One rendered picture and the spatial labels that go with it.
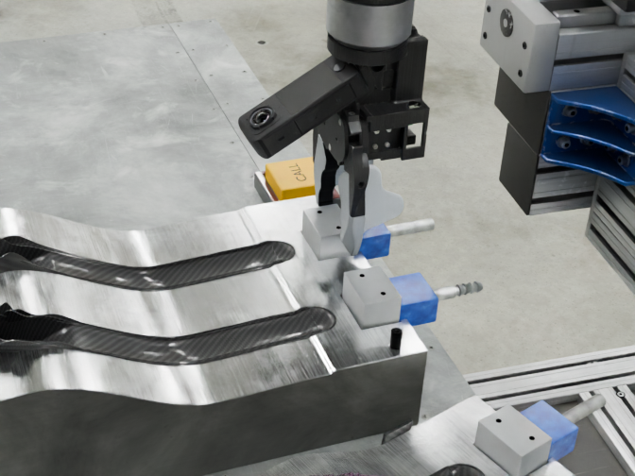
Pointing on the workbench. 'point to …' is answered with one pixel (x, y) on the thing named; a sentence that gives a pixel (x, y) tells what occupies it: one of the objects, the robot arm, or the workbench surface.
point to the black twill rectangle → (397, 431)
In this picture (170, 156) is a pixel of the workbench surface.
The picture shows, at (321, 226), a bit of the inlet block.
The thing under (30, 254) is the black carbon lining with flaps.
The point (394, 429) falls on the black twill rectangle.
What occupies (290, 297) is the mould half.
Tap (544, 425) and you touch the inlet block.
